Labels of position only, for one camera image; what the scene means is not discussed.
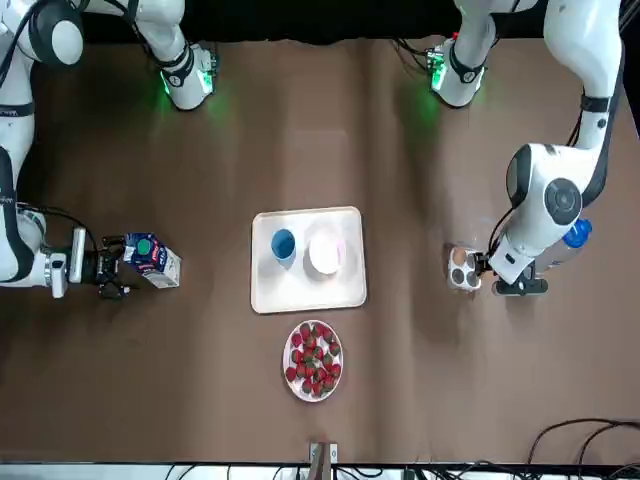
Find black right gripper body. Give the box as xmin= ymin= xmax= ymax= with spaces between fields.
xmin=82 ymin=246 xmax=122 ymax=287

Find blue white milk carton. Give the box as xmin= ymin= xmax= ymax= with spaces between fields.
xmin=121 ymin=231 xmax=183 ymax=290

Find blue plastic cup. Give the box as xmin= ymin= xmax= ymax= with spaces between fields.
xmin=270 ymin=228 xmax=297 ymax=266

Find white rectangular tray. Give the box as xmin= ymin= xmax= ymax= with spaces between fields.
xmin=249 ymin=205 xmax=369 ymax=316

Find clear bottle with blue cap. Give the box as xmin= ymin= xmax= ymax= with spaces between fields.
xmin=532 ymin=218 xmax=595 ymax=284

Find pile of red strawberries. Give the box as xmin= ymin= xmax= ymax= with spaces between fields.
xmin=285 ymin=322 xmax=342 ymax=397

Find white round plate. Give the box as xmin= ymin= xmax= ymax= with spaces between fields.
xmin=282 ymin=319 xmax=344 ymax=403

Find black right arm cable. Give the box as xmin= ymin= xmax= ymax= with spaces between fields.
xmin=17 ymin=202 xmax=104 ymax=254

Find black desk cable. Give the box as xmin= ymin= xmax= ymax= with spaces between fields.
xmin=527 ymin=417 xmax=640 ymax=480

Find black left base cables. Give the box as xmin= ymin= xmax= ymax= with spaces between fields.
xmin=391 ymin=35 xmax=437 ymax=72

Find aluminium camera post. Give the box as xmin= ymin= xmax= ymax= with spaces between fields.
xmin=306 ymin=439 xmax=340 ymax=480

